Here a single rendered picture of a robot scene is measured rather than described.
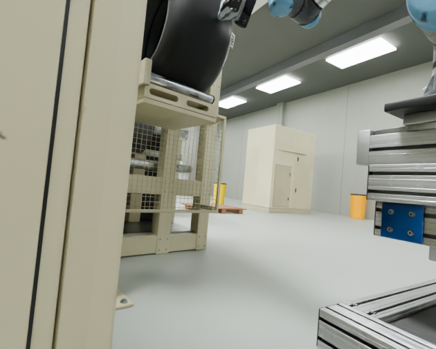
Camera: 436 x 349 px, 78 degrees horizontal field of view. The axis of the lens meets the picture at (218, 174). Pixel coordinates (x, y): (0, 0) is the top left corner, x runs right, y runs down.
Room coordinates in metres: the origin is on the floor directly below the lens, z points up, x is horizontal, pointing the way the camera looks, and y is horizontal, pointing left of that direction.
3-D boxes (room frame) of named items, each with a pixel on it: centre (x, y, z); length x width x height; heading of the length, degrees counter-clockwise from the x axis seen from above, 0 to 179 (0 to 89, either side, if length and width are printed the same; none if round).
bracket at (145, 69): (1.15, 0.42, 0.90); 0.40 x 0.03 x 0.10; 40
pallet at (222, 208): (5.26, 0.02, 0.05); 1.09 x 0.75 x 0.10; 120
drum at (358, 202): (6.68, -3.51, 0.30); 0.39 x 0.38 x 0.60; 32
